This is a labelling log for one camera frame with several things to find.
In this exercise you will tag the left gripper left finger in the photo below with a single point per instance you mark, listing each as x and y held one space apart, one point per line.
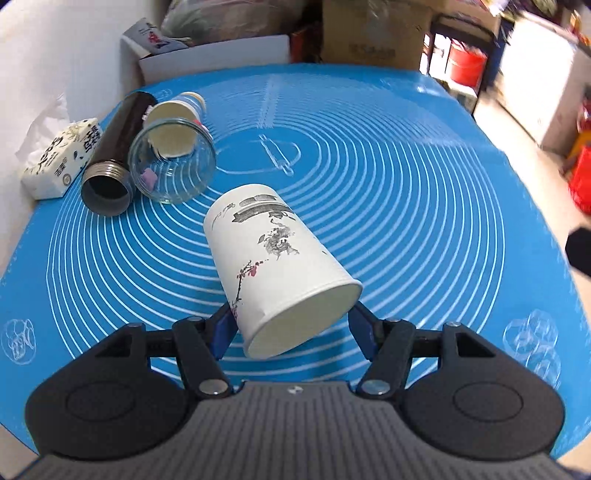
200 343

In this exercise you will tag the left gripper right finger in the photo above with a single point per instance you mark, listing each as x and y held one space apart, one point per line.
388 346

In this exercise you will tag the white ink-painting paper cup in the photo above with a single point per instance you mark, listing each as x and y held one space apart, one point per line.
282 285

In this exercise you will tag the blue white paper cup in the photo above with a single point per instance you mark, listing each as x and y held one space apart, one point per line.
170 138

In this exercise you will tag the blue silicone baking mat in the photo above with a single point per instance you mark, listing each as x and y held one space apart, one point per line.
391 174

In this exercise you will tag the black thermos bottle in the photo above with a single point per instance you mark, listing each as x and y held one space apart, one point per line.
106 187

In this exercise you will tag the clear glass jar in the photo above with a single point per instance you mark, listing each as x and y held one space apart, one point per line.
172 180

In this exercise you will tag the white tissue pack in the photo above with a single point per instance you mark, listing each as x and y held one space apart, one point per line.
56 150

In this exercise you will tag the red bag on floor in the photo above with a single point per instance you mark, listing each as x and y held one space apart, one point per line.
580 182

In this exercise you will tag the white open cardboard box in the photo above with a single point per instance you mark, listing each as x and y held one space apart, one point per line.
169 58

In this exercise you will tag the red plastic bucket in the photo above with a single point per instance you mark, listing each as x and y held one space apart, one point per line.
466 64

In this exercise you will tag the lower brown cardboard box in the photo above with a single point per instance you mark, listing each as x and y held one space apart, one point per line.
377 33

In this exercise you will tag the white chest freezer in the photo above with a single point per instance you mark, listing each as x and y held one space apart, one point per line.
542 80

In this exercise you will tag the black utility cart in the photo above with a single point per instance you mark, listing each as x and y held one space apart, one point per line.
471 33

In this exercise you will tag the clear plastic bag of items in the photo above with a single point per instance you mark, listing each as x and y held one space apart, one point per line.
213 21

